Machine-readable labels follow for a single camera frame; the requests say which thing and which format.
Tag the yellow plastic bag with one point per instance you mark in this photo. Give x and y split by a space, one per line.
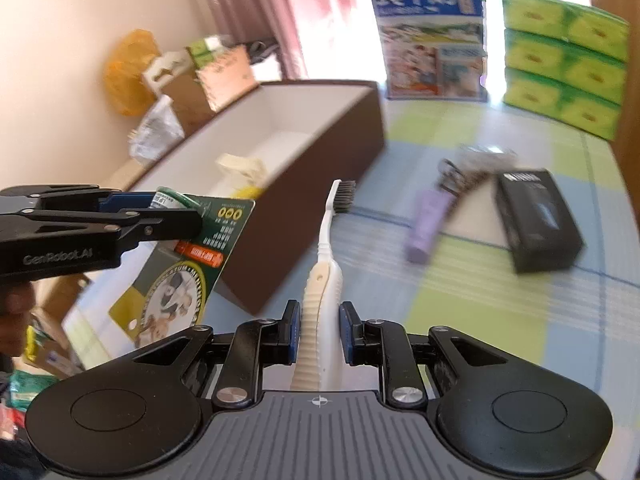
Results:
130 72

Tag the white toothbrush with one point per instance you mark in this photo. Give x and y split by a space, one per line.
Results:
325 240

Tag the tan cardboard flap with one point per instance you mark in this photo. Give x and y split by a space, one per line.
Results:
227 77

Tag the pink curtain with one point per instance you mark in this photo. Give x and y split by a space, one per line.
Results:
270 10

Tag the black shaver box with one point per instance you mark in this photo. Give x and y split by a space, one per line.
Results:
540 220

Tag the clear plastic package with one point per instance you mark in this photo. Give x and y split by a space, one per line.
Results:
487 151

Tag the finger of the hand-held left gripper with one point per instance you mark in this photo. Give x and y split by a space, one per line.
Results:
165 220
125 201

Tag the purple tube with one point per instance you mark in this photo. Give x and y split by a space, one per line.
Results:
429 227

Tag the brown cardboard carton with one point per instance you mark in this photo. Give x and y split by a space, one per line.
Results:
187 102

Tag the white carved wooden chair back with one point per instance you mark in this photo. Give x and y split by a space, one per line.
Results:
165 70

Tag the stack of green tissue packs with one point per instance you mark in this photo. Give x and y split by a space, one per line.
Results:
565 60

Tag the clear plastic bag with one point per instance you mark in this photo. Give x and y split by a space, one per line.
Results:
157 127

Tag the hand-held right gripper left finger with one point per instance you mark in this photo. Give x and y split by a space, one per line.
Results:
294 335

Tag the brown cardboard box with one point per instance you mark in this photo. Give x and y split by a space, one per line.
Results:
310 185

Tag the brown claw hair clip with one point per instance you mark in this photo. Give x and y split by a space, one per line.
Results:
462 180

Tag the green tissue box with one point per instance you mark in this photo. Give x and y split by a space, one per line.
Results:
207 50

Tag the blue printed milk carton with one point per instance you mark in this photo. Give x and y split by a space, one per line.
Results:
427 35

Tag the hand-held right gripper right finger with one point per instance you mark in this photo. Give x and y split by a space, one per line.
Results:
347 335

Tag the person's left hand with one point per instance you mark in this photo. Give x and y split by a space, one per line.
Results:
15 320

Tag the green printed card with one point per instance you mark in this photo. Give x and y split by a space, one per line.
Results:
220 232

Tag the small green white jar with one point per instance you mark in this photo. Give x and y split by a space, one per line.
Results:
172 199

